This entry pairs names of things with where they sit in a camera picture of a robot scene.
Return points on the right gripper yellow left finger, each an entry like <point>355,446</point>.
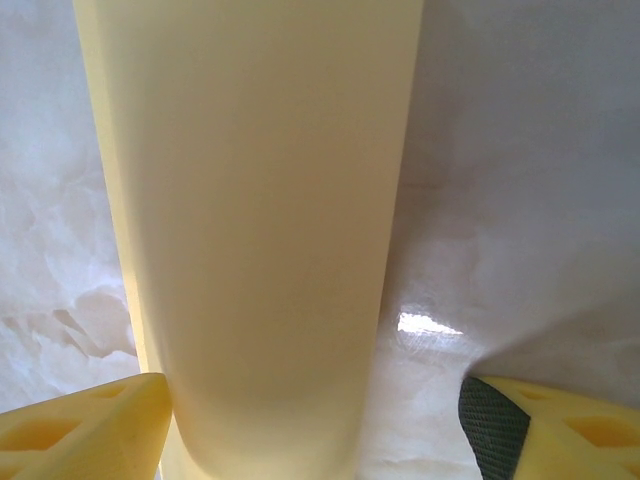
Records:
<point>75,435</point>

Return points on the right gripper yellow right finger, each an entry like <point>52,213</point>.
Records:
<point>575,440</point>

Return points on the yellow paper sheet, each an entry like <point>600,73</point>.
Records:
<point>260,225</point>

